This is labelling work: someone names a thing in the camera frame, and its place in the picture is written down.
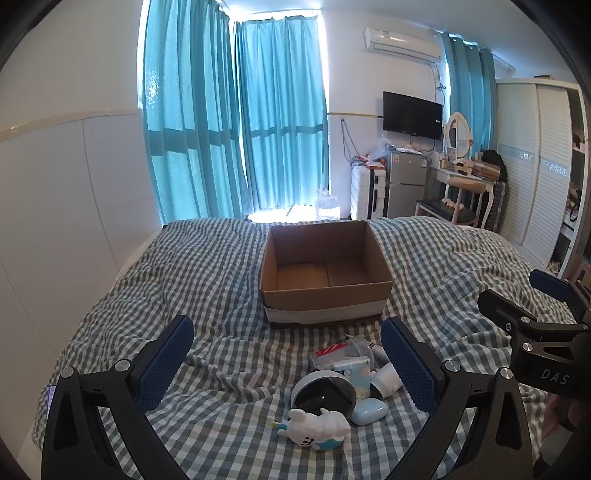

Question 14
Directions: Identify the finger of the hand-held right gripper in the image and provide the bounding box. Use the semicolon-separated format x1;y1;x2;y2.
529;268;591;325
477;289;539;334

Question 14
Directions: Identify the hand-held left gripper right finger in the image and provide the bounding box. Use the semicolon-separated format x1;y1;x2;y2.
380;316;541;480

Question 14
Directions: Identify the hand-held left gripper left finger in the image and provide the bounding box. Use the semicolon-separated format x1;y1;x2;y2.
41;315;195;480

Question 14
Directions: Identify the clear dental floss pick jar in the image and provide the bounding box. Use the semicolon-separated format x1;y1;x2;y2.
309;335;376;370

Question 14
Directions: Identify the brown cardboard box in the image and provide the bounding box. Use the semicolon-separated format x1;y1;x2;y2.
259;220;395;329

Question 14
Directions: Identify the small white bottle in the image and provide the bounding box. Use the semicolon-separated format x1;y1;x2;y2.
369;362;403;400

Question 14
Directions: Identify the light blue white bottle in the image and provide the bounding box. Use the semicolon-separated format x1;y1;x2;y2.
331;357;372;400

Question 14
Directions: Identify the light blue earbud case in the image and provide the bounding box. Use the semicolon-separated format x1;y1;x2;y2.
352;397;389;425

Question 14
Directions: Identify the grey checkered blanket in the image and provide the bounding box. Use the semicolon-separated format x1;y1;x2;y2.
32;217;578;480

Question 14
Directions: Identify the white slatted wardrobe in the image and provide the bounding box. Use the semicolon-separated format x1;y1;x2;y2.
495;78;591;278

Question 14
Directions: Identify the white plush toy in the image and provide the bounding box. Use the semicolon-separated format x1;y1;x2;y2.
272;406;352;450

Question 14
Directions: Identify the black cushioned stool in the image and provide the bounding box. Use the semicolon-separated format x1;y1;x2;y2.
416;199;476;227

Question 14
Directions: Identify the black bag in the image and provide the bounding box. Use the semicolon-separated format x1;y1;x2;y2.
480;148;509;184

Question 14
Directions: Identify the white dressing table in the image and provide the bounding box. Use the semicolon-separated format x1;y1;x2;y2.
429;159;497;230

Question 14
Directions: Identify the small grey fridge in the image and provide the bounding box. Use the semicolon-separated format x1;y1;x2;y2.
385;150;428;219

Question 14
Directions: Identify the oval white vanity mirror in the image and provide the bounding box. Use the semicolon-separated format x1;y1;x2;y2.
443;112;474;160

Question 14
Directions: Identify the white suitcase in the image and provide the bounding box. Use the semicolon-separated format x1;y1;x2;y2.
349;165;391;221

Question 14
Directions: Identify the clear water jug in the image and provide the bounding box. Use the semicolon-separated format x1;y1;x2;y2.
315;188;341;220

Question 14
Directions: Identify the clear plastic bag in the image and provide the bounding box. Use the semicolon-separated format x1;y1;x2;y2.
367;134;394;163

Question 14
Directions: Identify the narrow teal curtain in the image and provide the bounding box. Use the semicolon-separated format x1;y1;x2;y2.
441;32;499;158

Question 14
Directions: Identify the wide teal curtain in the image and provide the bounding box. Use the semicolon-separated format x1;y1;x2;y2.
137;0;246;228

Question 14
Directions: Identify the white air conditioner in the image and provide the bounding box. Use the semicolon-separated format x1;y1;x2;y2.
364;27;443;65

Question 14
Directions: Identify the black wall television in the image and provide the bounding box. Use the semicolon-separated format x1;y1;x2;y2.
382;91;443;141

